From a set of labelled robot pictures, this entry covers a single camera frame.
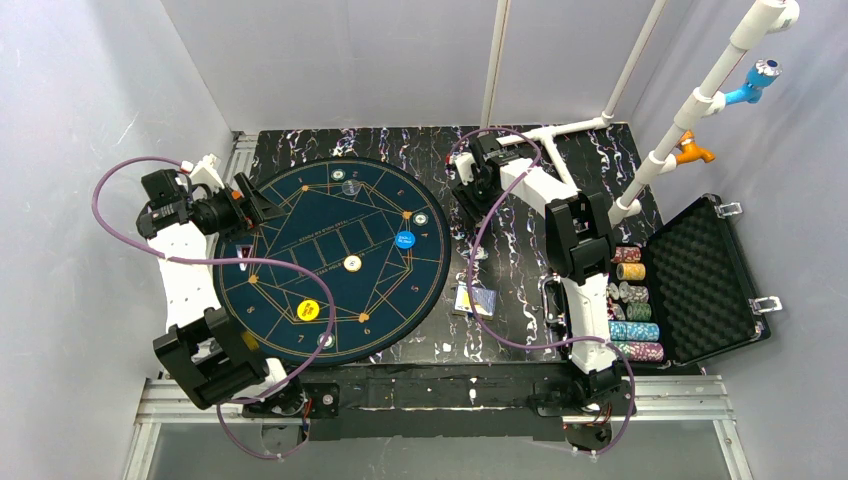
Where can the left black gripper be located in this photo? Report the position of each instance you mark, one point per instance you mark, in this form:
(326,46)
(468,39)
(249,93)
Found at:
(245,202)

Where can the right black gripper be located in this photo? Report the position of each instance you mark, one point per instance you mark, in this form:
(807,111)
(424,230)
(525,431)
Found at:
(477,187)

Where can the green chip mat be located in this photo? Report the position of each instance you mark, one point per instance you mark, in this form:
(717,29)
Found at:
(338,175)
(326,340)
(420,218)

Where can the blue dealer button disc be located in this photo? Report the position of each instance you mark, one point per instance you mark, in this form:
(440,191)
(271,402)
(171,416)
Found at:
(404,240)

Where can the green chip mat top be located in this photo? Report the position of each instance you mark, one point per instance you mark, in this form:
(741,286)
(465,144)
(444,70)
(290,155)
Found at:
(338,175)

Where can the clear dealer button disc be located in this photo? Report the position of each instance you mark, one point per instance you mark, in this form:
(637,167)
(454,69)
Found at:
(351,187)

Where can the yellow dealer button disc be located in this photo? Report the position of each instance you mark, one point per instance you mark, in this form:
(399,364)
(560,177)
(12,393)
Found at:
(308,310)

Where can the green chip mat bottom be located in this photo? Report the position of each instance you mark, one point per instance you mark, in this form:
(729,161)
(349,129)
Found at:
(326,340)

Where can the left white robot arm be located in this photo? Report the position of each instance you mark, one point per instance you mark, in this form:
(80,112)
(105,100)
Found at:
(205,350)

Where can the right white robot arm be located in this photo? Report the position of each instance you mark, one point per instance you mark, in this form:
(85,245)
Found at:
(578,236)

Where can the playing card deck box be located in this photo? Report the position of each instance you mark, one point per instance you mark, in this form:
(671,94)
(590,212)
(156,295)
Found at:
(483,300)

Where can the round dark blue poker mat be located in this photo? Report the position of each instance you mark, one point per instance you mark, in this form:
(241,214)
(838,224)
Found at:
(261,278)

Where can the red chip stack in case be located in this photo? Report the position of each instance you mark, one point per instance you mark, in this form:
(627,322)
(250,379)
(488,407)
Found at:
(627,254)

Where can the yellow chip stack in case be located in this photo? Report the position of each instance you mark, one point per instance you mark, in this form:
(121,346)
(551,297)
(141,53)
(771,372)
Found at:
(631,271)

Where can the white chip stack in case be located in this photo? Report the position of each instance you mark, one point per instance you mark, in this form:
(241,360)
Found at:
(627,293)

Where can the blue chip stack in case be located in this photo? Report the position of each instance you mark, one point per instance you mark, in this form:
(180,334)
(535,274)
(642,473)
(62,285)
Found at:
(634,331)

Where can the green chip stack in case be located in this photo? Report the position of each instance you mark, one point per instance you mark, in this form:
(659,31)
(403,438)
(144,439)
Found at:
(639,312)

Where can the black poker chip case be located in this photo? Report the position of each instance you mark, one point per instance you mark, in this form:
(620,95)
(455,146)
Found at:
(701,290)

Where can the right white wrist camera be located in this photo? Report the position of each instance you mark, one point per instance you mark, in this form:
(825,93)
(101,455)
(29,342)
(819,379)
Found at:
(463,163)

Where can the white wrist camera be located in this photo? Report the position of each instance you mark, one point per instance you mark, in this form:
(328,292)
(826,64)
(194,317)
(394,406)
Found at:
(463,163)
(204,172)

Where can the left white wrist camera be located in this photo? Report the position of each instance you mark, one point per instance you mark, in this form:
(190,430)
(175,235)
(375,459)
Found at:
(204,172)

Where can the aluminium rail frame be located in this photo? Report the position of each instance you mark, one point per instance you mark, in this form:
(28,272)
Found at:
(331,400)

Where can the white pvc pipe frame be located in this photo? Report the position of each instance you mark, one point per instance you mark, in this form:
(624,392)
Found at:
(556,68)

